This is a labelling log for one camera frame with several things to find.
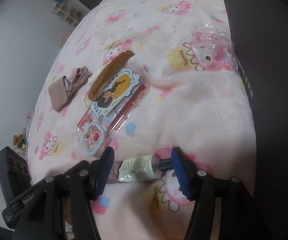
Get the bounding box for hand cream tube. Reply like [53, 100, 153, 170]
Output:
[107, 154, 173, 184]

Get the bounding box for clear phone case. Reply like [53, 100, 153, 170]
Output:
[77, 76, 149, 157]

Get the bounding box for cartoon girl sticker pack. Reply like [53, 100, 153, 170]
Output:
[90, 68, 140, 117]

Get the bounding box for small teddy bear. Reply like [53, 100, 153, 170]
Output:
[13, 134, 25, 148]

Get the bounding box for beige folded stockings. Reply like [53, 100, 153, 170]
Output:
[48, 66, 92, 112]

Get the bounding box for wooden comb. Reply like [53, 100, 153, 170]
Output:
[88, 50, 135, 102]

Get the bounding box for pink cartoon blanket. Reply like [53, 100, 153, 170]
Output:
[26, 0, 287, 240]

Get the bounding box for clear bubble wrap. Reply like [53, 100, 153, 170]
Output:
[191, 24, 235, 72]

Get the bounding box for white storage shelf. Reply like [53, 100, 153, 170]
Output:
[52, 2, 83, 27]

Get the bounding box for black cardboard box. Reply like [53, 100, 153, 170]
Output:
[224, 0, 288, 197]

